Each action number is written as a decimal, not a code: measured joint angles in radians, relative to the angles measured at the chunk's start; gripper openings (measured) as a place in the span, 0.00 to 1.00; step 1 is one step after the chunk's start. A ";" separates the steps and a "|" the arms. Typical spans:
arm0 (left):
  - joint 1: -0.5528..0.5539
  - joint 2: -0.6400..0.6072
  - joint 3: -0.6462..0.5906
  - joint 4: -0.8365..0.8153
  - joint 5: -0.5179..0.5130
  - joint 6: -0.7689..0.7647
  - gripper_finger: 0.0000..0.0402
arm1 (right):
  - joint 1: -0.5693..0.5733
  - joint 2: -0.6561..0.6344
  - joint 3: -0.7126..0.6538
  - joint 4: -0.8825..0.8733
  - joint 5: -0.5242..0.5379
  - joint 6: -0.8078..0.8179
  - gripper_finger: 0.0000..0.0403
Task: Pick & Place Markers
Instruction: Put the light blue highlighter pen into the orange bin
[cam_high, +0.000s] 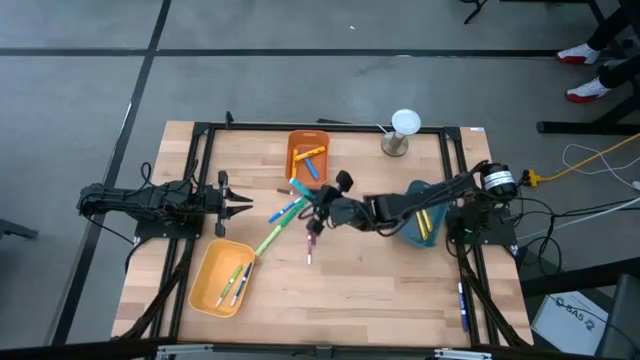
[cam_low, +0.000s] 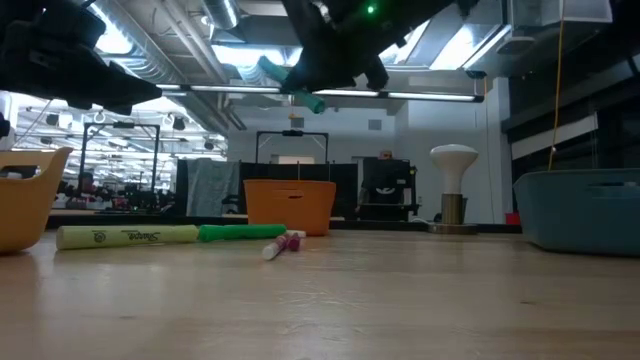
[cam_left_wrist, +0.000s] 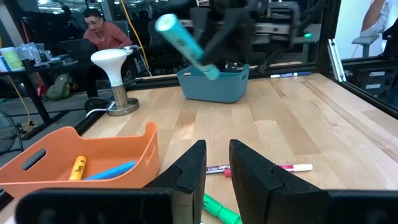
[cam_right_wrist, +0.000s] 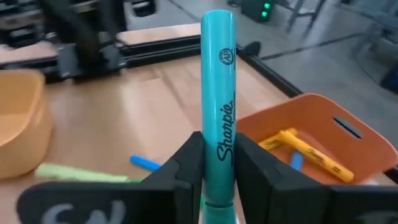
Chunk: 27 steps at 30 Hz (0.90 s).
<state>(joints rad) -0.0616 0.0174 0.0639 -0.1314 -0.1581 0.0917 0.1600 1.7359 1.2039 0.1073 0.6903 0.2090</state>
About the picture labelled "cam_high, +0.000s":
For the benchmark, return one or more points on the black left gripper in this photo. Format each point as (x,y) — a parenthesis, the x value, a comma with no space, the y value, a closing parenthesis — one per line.
(210,202)

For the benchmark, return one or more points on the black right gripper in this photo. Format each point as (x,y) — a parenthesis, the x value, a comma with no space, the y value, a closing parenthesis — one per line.
(340,210)

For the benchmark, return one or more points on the teal thick highlighter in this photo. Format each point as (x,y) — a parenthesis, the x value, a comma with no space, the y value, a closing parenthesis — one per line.
(300,187)

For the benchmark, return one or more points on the blue thick highlighter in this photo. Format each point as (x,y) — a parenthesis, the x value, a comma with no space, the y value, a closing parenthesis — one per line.
(312,170)

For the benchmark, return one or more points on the orange-yellow thick highlighter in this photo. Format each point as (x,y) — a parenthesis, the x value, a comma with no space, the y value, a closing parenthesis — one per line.
(312,152)
(295,167)

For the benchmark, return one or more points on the pink thin marker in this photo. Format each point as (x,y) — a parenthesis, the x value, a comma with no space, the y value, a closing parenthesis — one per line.
(311,245)

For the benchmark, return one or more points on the light green Sharpie highlighter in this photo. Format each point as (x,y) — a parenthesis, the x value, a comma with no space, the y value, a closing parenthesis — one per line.
(269,241)

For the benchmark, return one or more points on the blue and white Expo marker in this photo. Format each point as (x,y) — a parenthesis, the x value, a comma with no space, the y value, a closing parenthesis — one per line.
(282,212)
(241,285)

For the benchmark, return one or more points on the green and white thin marker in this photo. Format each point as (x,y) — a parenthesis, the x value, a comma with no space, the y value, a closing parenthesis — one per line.
(230,285)

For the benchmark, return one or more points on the yellow slim highlighter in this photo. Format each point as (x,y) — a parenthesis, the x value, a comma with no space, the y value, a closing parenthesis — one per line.
(421,227)

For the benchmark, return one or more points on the yellow clip highlighter pen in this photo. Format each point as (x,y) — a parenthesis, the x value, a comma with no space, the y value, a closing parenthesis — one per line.
(428,220)

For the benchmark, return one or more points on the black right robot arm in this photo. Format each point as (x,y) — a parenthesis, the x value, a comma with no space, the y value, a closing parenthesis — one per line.
(410,205)

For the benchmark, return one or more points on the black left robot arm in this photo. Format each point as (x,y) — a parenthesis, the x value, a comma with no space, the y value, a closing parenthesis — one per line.
(130,202)

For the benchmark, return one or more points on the green Sharpie marker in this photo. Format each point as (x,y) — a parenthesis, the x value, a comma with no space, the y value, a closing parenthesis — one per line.
(293,214)

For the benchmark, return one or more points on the brown thin Expo marker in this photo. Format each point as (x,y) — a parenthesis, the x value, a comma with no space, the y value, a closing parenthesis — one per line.
(287,192)

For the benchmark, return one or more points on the orange plastic bin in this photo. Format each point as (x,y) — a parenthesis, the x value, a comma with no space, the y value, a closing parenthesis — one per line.
(315,137)

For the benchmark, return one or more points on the yellow plastic bin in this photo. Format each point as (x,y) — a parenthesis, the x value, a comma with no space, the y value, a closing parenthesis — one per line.
(207,272)

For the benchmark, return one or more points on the teal plastic bin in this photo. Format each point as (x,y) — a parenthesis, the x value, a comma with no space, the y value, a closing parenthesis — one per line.
(407,235)

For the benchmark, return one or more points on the white mushroom table lamp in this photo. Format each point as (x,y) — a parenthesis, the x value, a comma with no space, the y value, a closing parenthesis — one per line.
(405,121)

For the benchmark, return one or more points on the blue and white pen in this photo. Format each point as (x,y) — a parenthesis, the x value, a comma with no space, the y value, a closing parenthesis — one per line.
(462,307)

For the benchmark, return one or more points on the yellow power plug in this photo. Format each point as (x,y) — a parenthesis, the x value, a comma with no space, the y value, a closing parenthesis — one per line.
(532,178)

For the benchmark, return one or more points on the black front crossbar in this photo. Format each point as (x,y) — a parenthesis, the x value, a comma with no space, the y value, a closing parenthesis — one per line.
(75,350)

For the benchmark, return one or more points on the dark grey furniture foot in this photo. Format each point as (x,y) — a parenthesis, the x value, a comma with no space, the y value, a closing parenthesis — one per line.
(15,229)

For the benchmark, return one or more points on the black desk floor base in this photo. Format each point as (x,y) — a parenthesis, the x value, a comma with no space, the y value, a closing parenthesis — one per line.
(575,127)

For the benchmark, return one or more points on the white cardboard box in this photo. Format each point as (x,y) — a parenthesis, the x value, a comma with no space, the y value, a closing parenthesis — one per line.
(570,322)

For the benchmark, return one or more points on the person's white and red shoe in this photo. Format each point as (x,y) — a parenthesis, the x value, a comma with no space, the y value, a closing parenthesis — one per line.
(577,54)
(587,91)

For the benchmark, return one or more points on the black chair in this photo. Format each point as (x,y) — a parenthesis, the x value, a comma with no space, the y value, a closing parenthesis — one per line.
(622,320)

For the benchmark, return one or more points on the person's leg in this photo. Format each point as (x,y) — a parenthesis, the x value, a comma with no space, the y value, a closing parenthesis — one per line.
(620,74)
(610,27)

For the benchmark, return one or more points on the black aluminium table frame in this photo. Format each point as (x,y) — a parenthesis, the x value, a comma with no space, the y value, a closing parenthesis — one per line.
(325,127)

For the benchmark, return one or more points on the silver bracket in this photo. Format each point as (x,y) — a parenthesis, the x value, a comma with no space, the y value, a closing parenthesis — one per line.
(462,355)
(182,350)

